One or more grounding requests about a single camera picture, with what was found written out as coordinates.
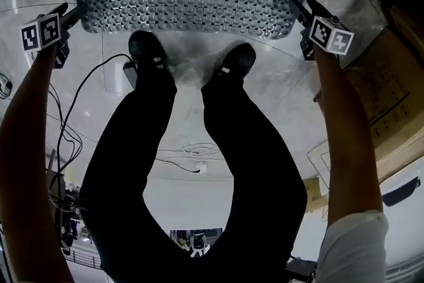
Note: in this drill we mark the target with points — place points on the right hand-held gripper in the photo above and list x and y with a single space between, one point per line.
328 34

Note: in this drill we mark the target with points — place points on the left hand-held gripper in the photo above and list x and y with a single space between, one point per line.
41 33

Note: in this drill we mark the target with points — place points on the person's right forearm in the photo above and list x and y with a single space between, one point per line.
348 142

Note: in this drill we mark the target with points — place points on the person's left forearm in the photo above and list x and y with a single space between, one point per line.
26 142

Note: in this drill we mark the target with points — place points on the person's right black shoe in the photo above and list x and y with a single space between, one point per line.
239 59

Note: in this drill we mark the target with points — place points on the person's black shoe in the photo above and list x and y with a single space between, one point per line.
239 59
145 48

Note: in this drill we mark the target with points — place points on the person's left black shoe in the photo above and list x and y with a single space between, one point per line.
145 48

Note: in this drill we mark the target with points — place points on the small grey adapter box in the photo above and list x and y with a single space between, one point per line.
130 74

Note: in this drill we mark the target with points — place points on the large cardboard box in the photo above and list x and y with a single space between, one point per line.
391 86

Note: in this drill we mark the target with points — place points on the person's right leg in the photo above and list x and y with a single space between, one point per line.
255 159

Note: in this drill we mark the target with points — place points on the person's leg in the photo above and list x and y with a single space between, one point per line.
126 159
255 159

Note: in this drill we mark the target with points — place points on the person's left leg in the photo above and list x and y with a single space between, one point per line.
126 159

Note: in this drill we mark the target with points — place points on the small cardboard piece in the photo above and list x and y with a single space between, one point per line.
313 192

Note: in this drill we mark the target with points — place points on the small white power adapter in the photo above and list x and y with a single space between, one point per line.
200 168

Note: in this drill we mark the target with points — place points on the black equipment stand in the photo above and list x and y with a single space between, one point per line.
68 208

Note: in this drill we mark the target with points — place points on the person's white sleeve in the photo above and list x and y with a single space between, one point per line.
354 248

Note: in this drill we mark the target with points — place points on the black metal railing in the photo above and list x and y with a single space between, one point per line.
83 258

